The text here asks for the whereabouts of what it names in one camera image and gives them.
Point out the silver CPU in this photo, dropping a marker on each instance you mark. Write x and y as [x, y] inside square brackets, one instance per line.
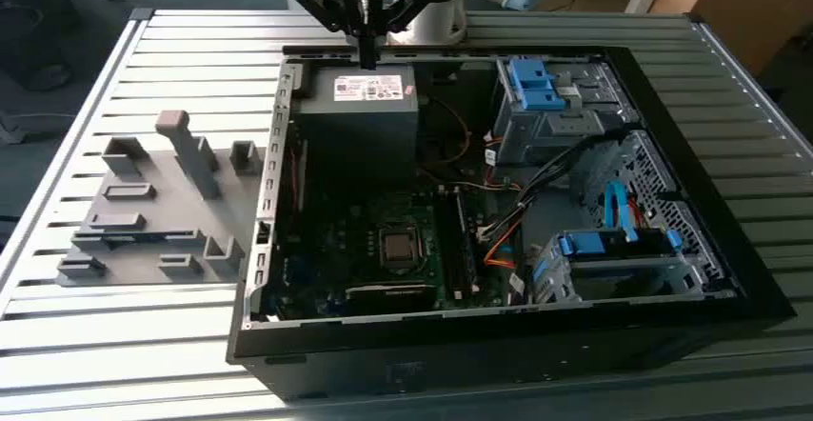
[400, 249]

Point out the dark wooden cabinet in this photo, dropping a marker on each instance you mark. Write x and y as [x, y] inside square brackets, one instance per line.
[749, 2]

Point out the grey floor stand base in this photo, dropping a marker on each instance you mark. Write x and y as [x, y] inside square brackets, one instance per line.
[10, 130]

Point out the black PC case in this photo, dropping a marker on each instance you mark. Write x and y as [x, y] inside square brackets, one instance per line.
[444, 359]

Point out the black wheeled cart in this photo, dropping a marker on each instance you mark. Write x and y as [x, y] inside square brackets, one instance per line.
[44, 75]

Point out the hard disk in blue carrier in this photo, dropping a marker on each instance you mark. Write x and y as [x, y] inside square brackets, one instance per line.
[591, 245]

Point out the black graphics card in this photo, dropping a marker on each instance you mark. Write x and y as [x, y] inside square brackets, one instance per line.
[393, 297]

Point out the blue plastic drive latch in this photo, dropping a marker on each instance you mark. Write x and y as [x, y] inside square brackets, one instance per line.
[533, 87]

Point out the grey metal drive cage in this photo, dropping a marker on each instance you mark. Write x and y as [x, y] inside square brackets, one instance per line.
[559, 126]

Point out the grey power supply unit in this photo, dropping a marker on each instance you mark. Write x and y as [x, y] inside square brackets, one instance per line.
[356, 130]

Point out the black RAM slot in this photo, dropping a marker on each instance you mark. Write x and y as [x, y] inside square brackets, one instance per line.
[448, 240]

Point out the grey metal disk bay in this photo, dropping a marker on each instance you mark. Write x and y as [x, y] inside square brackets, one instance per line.
[635, 266]

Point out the grey parts rack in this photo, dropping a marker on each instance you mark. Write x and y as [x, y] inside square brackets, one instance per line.
[166, 173]

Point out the green motherboard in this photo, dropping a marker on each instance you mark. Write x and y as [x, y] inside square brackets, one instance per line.
[343, 249]

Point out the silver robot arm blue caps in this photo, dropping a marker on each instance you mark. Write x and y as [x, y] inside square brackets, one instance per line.
[439, 21]

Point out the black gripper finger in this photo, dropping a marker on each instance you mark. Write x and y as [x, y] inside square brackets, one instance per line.
[315, 4]
[407, 18]

